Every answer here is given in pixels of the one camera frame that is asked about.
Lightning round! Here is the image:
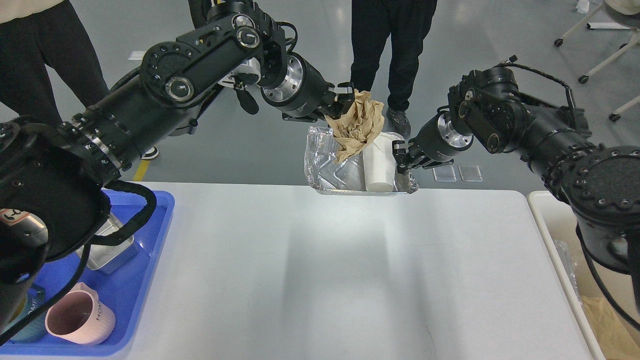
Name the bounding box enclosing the clear floor plate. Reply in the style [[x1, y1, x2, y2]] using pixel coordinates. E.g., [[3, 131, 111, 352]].
[[458, 164, 483, 182], [432, 165, 457, 183]]

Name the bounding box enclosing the clear floor plate left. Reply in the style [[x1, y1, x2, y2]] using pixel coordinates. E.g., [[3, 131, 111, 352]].
[[432, 165, 457, 183]]

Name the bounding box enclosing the pink ribbed mug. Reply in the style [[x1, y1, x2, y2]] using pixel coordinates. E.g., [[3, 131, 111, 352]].
[[45, 282, 116, 346]]

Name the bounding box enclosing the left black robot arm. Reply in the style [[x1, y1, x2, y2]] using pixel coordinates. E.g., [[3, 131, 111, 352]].
[[1, 0, 355, 343]]

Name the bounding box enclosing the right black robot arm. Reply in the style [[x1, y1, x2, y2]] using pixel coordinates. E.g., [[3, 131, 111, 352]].
[[391, 55, 640, 329]]

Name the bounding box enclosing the white paper on floor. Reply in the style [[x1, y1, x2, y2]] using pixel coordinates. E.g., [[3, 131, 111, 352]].
[[127, 50, 146, 61]]

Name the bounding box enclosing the person in dark jeans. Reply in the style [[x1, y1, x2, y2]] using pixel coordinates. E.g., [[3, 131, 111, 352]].
[[187, 0, 212, 29]]

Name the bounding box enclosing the brown paper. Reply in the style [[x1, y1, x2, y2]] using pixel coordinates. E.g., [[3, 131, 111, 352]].
[[325, 89, 386, 164]]

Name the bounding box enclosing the white paper cup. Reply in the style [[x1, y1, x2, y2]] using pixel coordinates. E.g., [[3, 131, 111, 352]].
[[362, 132, 401, 193]]

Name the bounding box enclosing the person in cream top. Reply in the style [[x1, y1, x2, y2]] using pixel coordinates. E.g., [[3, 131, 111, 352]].
[[0, 0, 109, 127]]

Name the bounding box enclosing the white bin right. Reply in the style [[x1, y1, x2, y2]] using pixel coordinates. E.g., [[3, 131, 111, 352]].
[[526, 191, 639, 360]]

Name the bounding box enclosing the person in grey hoodie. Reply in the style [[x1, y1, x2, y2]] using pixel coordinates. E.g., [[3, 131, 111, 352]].
[[350, 0, 438, 138]]

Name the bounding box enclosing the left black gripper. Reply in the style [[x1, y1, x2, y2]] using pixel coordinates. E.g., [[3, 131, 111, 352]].
[[261, 53, 355, 123]]

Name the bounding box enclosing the white rolling chair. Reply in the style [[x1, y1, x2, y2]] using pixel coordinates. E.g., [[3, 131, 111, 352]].
[[539, 0, 640, 137]]

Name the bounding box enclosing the teal yellow HOME mug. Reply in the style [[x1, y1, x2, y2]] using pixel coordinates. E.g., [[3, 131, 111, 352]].
[[7, 285, 47, 344]]

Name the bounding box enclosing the aluminium foil tray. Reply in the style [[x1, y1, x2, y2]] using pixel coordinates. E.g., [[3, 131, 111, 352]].
[[304, 126, 420, 197]]

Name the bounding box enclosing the clear floor plate right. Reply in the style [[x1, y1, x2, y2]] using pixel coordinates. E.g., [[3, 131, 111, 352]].
[[458, 164, 483, 182]]

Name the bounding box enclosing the blue plastic tray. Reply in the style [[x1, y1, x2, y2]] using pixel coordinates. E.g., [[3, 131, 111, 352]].
[[1, 190, 175, 360]]

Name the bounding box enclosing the stainless steel square tray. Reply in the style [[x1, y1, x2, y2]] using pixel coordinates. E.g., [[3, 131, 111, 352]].
[[86, 213, 137, 275]]

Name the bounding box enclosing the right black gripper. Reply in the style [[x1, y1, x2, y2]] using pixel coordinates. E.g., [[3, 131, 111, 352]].
[[391, 111, 474, 174]]

